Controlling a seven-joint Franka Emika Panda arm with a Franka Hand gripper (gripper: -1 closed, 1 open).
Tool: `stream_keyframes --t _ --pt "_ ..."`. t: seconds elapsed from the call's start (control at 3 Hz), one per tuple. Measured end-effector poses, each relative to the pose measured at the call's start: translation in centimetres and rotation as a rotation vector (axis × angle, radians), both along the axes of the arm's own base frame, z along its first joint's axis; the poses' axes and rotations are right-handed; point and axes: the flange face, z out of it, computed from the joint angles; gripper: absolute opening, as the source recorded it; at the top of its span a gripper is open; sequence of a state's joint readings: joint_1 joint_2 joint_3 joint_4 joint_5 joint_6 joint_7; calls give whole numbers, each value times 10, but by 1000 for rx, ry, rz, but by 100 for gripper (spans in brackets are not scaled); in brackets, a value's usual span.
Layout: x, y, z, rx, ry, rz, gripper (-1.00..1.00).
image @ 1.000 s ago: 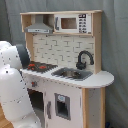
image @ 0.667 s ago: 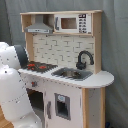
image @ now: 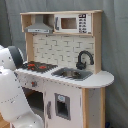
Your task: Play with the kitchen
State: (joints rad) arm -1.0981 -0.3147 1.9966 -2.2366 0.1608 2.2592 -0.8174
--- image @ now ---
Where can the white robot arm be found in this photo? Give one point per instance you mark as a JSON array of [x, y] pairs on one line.
[[14, 107]]

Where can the wooden toy kitchen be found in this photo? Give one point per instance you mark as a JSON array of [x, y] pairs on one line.
[[62, 50]]

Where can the grey toy sink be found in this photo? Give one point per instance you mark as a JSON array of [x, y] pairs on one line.
[[72, 74]]

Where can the black toy faucet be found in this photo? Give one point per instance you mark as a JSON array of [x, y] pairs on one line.
[[81, 64]]

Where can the black toy stovetop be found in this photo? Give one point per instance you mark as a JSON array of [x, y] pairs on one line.
[[37, 66]]

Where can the white cabinet door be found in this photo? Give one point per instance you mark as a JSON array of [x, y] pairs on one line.
[[63, 107]]

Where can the toy microwave door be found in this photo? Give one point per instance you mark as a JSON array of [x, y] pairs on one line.
[[66, 23]]

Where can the grey range hood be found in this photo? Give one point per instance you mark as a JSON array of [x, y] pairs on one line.
[[41, 23]]

